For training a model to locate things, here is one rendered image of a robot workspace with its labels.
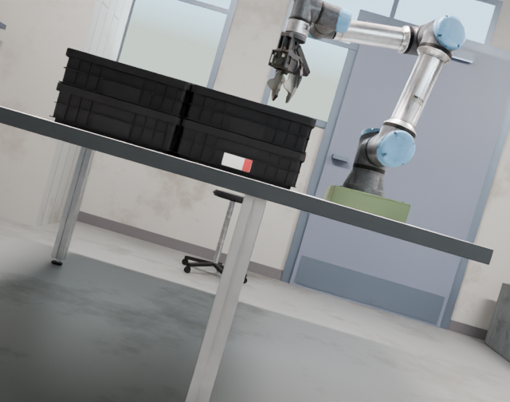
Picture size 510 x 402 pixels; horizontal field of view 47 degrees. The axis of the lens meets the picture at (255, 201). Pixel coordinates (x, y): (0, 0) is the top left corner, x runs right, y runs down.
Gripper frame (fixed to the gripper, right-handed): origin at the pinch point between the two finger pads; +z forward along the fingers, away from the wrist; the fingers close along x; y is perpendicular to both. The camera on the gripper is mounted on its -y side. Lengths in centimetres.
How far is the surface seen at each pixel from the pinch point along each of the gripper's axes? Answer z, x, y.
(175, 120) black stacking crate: 16.9, -15.6, 27.0
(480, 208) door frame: 1, -40, -306
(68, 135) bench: 30, -8, 65
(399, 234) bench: 30, 58, 11
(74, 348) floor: 98, -33, 27
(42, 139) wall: 41, -233, -53
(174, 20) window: -73, -247, -139
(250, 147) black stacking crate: 18.5, 2.2, 10.4
